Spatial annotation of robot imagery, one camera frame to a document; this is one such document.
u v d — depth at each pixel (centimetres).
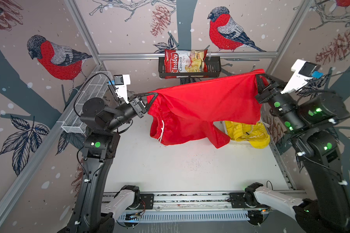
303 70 36
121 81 43
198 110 59
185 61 88
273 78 41
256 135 90
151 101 49
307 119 33
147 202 73
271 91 38
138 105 43
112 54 91
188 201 75
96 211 42
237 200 72
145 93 48
